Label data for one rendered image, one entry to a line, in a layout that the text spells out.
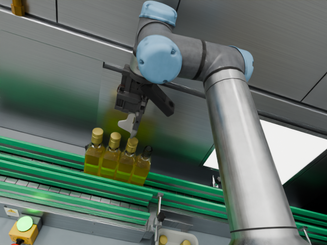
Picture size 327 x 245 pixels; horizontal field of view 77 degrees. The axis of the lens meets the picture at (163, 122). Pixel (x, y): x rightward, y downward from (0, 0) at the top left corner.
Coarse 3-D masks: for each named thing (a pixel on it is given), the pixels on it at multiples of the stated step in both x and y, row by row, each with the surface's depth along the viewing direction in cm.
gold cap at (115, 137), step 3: (114, 132) 67; (111, 135) 66; (114, 135) 66; (117, 135) 67; (120, 135) 67; (111, 138) 65; (114, 138) 65; (117, 138) 66; (120, 138) 66; (111, 141) 66; (114, 141) 66; (117, 141) 66; (111, 144) 67; (114, 144) 67; (117, 144) 67; (111, 147) 68; (114, 147) 68; (117, 147) 68
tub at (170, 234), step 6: (162, 228) 81; (162, 234) 82; (168, 234) 82; (174, 234) 82; (180, 234) 82; (186, 234) 82; (192, 234) 83; (168, 240) 84; (174, 240) 84; (180, 240) 84; (192, 240) 83
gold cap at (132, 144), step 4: (128, 140) 66; (132, 140) 67; (136, 140) 67; (128, 144) 67; (132, 144) 66; (136, 144) 67; (128, 148) 68; (132, 148) 67; (128, 152) 68; (132, 152) 69
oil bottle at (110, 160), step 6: (108, 150) 70; (120, 150) 73; (108, 156) 69; (114, 156) 70; (102, 162) 72; (108, 162) 71; (114, 162) 71; (102, 168) 74; (108, 168) 73; (114, 168) 73; (102, 174) 76; (108, 174) 76; (114, 174) 76
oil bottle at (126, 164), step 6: (120, 156) 72; (126, 156) 70; (132, 156) 71; (120, 162) 71; (126, 162) 70; (132, 162) 71; (120, 168) 73; (126, 168) 72; (132, 168) 72; (120, 174) 75; (126, 174) 75; (120, 180) 78; (126, 180) 77
